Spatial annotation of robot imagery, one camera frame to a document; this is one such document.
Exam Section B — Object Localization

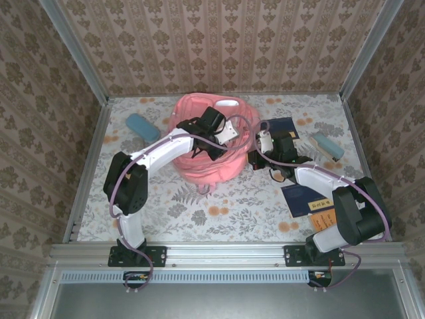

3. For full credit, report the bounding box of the aluminium frame post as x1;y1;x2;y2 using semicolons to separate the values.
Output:
340;0;404;100
38;0;110;104

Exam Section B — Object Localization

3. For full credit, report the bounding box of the grey metal sheet panel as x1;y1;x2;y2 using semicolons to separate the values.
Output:
52;269;408;319

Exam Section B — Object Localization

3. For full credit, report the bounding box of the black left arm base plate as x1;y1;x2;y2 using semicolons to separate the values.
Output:
108;245;167;268

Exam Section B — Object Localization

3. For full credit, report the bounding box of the aluminium left frame post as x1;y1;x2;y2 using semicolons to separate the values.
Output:
38;0;110;104

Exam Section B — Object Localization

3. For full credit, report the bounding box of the orange book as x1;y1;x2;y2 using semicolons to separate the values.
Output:
310;208;338;233

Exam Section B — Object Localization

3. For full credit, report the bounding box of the aluminium right frame post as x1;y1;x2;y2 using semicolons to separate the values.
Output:
340;0;404;100

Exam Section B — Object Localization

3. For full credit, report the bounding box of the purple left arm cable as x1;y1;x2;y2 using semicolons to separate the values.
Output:
109;114;255;295

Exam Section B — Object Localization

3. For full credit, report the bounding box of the dark blue book yellow label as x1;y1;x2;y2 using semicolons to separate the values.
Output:
280;184;335;219

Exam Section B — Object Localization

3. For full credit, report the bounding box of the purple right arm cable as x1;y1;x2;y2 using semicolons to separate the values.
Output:
257;120;391;293

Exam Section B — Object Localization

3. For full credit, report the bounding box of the pink student backpack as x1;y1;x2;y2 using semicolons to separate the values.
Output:
167;94;262;195

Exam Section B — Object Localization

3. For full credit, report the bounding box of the plain dark blue book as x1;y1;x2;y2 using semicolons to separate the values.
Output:
265;116;301;147

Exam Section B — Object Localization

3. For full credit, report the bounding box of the blue and beige pencil case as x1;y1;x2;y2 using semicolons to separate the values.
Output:
308;132;345;163

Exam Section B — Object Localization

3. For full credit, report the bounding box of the blue glasses case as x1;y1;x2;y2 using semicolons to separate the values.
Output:
125;112;161;144

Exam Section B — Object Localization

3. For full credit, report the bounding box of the grey slotted cable duct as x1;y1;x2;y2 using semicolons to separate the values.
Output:
61;269;333;284

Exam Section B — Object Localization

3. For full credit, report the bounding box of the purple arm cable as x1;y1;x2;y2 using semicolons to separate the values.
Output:
257;120;391;293
109;114;255;295

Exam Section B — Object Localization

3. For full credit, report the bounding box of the aluminium table edge rail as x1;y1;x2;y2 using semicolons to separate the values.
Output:
49;242;408;266

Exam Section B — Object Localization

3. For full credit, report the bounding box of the floral table cloth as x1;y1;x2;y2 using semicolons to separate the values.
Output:
76;94;386;243

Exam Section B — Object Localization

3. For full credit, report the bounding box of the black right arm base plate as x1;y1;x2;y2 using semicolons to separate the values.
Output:
284;245;346;268

